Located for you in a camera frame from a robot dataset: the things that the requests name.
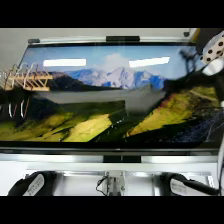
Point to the silver frame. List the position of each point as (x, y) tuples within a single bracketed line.
[(80, 184)]

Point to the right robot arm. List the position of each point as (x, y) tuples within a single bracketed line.
[(200, 81)]

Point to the wooden hanger rack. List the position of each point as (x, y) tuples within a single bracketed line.
[(28, 81)]

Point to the black garment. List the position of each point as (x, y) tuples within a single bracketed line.
[(205, 36)]

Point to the white clothes hanger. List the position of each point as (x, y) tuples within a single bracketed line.
[(10, 110), (22, 109)]

